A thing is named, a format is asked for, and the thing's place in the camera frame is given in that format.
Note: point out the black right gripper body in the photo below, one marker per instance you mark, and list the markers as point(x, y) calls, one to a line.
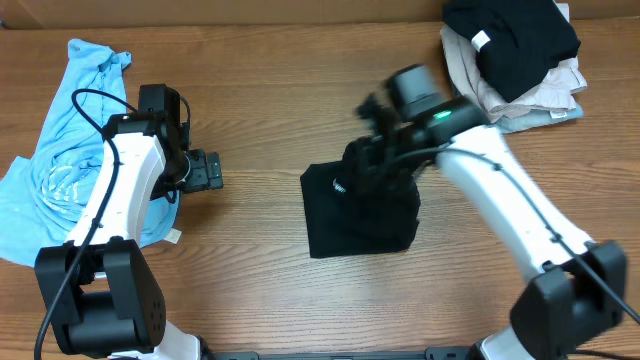
point(376, 155)

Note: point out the black polo shirt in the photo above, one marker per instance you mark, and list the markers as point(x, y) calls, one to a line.
point(342, 220)

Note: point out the light blue t-shirt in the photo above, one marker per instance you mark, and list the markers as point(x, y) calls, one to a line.
point(53, 196)

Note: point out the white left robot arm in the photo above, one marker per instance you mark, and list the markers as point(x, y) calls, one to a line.
point(102, 299)

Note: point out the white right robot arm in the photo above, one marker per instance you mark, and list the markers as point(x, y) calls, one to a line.
point(575, 286)

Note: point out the grey-blue folded garment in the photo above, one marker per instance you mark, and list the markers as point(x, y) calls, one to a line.
point(545, 104)

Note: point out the black folded garment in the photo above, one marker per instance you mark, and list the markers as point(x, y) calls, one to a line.
point(516, 41)

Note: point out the beige folded garment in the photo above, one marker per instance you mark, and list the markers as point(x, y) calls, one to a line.
point(461, 62)

